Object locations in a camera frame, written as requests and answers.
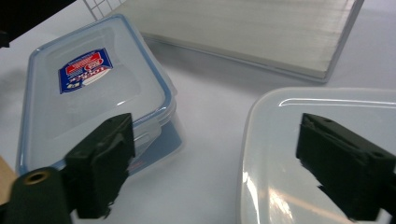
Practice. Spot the white container with frosted lid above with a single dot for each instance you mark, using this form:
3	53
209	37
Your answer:
280	149

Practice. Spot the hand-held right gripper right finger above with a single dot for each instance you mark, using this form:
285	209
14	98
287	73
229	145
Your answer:
345	168

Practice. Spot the light wooden board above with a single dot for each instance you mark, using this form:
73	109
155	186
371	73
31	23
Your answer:
6	180

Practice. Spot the clear container with blue-rimmed lid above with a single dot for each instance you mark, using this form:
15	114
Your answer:
93	102

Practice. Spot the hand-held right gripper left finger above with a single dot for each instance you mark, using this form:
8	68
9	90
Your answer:
99	168

